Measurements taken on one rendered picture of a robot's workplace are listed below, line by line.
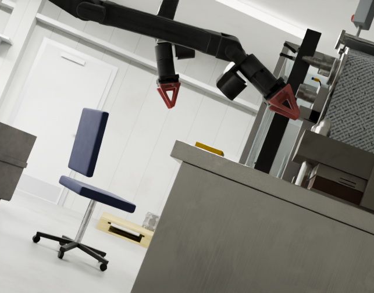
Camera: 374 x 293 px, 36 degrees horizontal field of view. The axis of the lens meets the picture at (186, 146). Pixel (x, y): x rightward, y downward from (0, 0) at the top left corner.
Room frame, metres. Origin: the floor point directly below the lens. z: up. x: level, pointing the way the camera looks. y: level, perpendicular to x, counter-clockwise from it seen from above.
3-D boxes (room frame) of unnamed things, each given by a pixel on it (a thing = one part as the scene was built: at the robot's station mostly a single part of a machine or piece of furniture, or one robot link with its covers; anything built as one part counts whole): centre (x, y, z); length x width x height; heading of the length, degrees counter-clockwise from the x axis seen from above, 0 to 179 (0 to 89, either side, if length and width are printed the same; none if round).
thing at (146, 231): (7.69, 0.06, 0.20); 1.36 x 0.94 x 0.40; 97
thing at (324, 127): (1.29, -0.28, 1.05); 0.04 x 0.04 x 0.04
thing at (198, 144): (1.39, -0.06, 0.91); 0.07 x 0.07 x 0.02; 81
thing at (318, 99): (1.56, -0.28, 1.05); 0.06 x 0.05 x 0.31; 81
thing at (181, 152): (2.44, -0.49, 0.88); 2.52 x 0.66 x 0.04; 171
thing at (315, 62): (1.78, -0.27, 1.33); 0.06 x 0.03 x 0.03; 81
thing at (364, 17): (2.06, -0.43, 1.66); 0.07 x 0.07 x 0.10; 56
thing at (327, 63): (1.77, -0.33, 1.33); 0.06 x 0.06 x 0.06; 81
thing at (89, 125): (4.74, 0.57, 0.59); 0.69 x 0.66 x 1.19; 101
